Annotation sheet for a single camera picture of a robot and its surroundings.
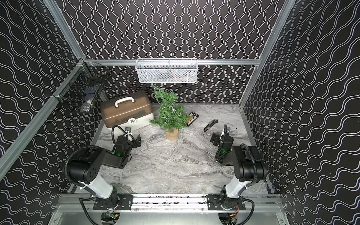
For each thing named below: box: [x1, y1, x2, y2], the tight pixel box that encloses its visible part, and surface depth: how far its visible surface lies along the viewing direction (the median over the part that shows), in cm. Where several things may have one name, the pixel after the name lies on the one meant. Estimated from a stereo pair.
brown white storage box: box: [100, 90, 155, 130], surface depth 95 cm
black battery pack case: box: [186, 111, 200, 128], surface depth 112 cm
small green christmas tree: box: [149, 84, 191, 141], surface depth 80 cm
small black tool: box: [203, 119, 219, 132], surface depth 109 cm
